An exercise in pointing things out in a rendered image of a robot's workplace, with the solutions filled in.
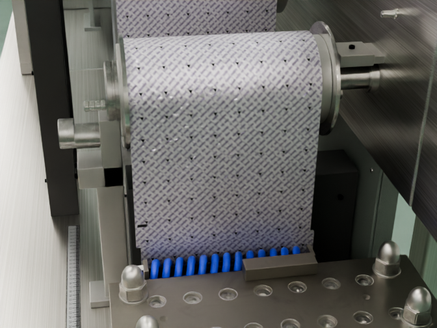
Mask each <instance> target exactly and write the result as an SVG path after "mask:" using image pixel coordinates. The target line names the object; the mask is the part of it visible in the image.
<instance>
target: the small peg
mask: <svg viewBox="0 0 437 328"><path fill-rule="evenodd" d="M83 104H84V111H85V112H88V111H101V110H102V111H106V109H107V105H106V100H95V101H94V100H90V101H88V100H86V101H84V102H83Z"/></svg>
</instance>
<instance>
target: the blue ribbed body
mask: <svg viewBox="0 0 437 328"><path fill-rule="evenodd" d="M292 253H293V254H300V249H299V247H298V246H294V247H293V248H292ZM269 254H270V256H278V254H277V250H276V249H275V248H272V249H270V251H269ZM288 254H289V251H288V248H287V247H283V248H282V249H281V255H288ZM261 257H266V253H265V251H264V250H263V249H260V250H259V251H258V258H261ZM247 258H255V256H254V252H253V251H247V253H246V259H247ZM242 259H243V254H242V252H240V251H237V252H236V253H235V260H232V257H231V254H230V253H224V256H223V261H220V258H219V255H218V254H213V255H212V257H211V262H209V261H208V258H207V256H206V255H204V254H203V255H201V256H200V261H199V264H197V261H196V258H195V257H194V256H190V257H188V260H187V264H186V265H185V261H184V259H183V258H182V257H178V258H177V259H176V265H173V262H172V260H171V259H170V258H166V259H165V260H164V264H163V267H162V266H161V263H160V261H159V260H158V259H155V260H153V261H152V266H151V268H148V271H149V279H161V278H169V277H182V276H189V275H201V274H209V273H222V272H229V271H242Z"/></svg>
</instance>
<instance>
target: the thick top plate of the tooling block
mask: <svg viewBox="0 0 437 328"><path fill-rule="evenodd" d="M400 257H401V260H400V264H399V267H400V268H401V274H400V275H399V276H398V277H397V278H394V279H385V278H382V277H379V276H377V275H376V274H375V273H374V272H373V269H372V268H373V264H374V263H375V260H376V257H374V258H361V259H354V260H342V261H334V262H321V263H318V265H317V274H313V275H300V276H293V277H280V278H273V279H261V280H248V281H245V278H244V275H243V272H242V271H229V272H222V273H209V274H201V275H189V276H182V277H169V278H161V279H149V280H146V282H147V291H148V298H147V300H146V301H145V302H143V303H141V304H139V305H126V304H124V303H122V302H121V301H120V300H119V293H120V286H119V284H120V282H116V283H109V303H110V313H111V328H136V324H137V322H138V320H139V319H140V318H141V317H143V316H146V315H149V316H153V317H154V318H155V319H156V320H157V321H158V323H159V328H413V327H409V326H407V325H406V324H405V323H404V322H403V321H402V319H401V311H402V310H403V309H404V306H405V303H406V299H407V298H408V294H409V293H410V291H411V290H412V289H413V288H415V287H418V286H422V287H424V288H426V289H427V290H428V291H429V293H430V296H431V304H432V308H431V312H430V315H431V317H432V323H431V324H430V326H428V327H427V328H437V300H436V298H435V297H434V295H433V294H432V292H431V291H430V289H429V287H428V286H427V285H426V283H425V281H424V280H423V279H422V278H421V276H420V274H419V273H418V272H417V270H416V268H415V267H414V265H413V264H412V263H411V261H410V259H409V258H408V257H407V255H406V254H402V255H400Z"/></svg>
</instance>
